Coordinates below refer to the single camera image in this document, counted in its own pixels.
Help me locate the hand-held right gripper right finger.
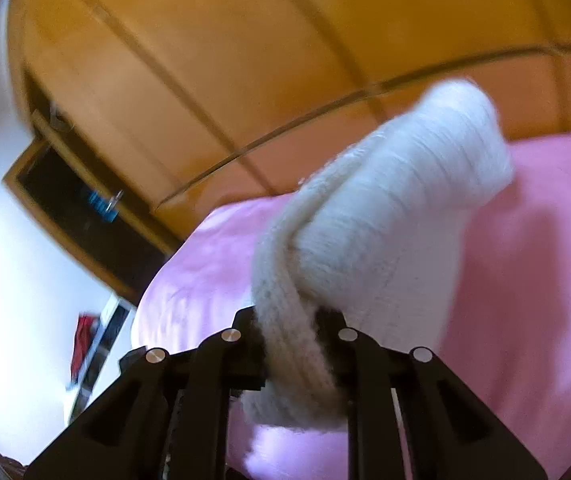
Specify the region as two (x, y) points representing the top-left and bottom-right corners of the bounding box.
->
(314, 309), (549, 480)

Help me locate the blue object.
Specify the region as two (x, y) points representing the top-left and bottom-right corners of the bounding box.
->
(87, 189), (125, 224)

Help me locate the pink bed sheet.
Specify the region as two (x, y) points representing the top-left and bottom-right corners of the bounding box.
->
(133, 129), (571, 480)

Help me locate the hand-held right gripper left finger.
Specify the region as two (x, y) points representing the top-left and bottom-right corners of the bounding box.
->
(22, 306), (268, 480)

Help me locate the wooden wardrobe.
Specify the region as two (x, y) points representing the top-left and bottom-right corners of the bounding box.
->
(7, 0), (571, 242)

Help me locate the white knitted sweater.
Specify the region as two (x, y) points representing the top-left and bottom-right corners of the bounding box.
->
(242, 77), (516, 429)

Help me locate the dark doorway with wooden frame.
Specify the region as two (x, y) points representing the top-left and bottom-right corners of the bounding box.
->
(2, 136), (182, 307)

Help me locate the white and black board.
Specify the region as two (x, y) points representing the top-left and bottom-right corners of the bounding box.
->
(64, 294), (135, 423)

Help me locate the red cloth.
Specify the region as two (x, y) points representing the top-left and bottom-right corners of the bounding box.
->
(67, 311), (100, 392)

